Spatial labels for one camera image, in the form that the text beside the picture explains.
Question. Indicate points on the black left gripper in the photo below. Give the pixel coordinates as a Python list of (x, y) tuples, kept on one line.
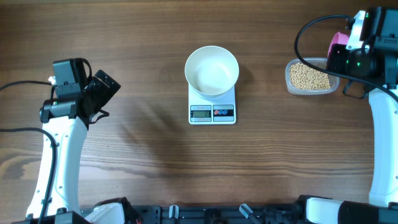
[(106, 94)]

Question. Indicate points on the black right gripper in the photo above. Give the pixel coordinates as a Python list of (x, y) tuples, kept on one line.
[(336, 52)]

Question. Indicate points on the pink measuring scoop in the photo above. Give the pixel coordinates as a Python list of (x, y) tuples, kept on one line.
[(338, 38)]

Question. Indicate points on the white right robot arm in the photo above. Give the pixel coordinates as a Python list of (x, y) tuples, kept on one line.
[(379, 36)]

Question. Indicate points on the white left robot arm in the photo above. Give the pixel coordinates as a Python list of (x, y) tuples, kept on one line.
[(76, 101)]

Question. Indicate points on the white bowl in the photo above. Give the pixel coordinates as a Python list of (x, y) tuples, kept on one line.
[(211, 70)]

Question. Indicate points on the white digital kitchen scale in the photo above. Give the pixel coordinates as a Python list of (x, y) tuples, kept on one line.
[(220, 110)]

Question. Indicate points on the pile of soybeans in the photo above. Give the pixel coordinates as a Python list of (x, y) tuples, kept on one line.
[(306, 78)]

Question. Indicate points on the clear plastic container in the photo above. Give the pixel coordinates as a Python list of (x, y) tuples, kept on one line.
[(334, 82)]

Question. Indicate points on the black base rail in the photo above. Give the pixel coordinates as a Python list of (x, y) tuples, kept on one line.
[(274, 213)]

